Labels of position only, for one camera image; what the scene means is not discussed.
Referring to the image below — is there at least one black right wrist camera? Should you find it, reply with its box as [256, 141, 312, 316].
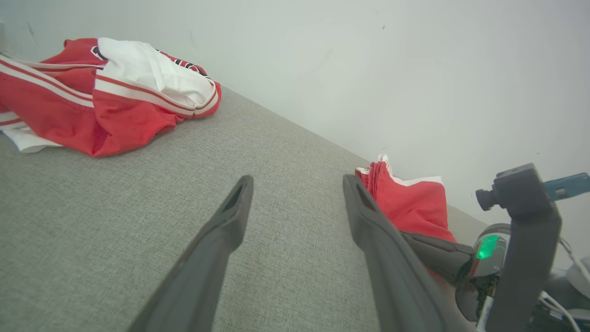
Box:
[476, 164, 563, 332]

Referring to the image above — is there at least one thin white wire bundle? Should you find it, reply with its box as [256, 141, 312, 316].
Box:
[537, 237, 590, 332]

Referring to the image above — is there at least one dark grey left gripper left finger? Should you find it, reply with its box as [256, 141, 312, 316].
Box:
[128, 175, 254, 332]

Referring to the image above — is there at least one small red garment number print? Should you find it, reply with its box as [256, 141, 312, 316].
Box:
[355, 154, 458, 277]

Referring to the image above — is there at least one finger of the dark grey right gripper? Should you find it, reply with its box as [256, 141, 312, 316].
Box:
[400, 231, 475, 284]

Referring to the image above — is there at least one red jersey with white sleeves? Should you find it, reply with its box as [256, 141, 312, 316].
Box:
[0, 38, 222, 157]

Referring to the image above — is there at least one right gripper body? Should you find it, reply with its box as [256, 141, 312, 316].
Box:
[454, 224, 512, 323]

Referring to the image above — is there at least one teal camera cable connector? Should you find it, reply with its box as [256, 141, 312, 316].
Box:
[544, 173, 590, 202]

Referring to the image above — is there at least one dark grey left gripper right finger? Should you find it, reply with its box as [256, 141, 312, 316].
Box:
[342, 174, 461, 332]

